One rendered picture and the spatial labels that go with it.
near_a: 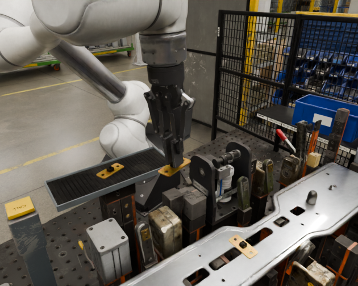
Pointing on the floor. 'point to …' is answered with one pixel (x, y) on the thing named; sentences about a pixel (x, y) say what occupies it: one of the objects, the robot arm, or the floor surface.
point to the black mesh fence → (279, 68)
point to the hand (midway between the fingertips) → (173, 151)
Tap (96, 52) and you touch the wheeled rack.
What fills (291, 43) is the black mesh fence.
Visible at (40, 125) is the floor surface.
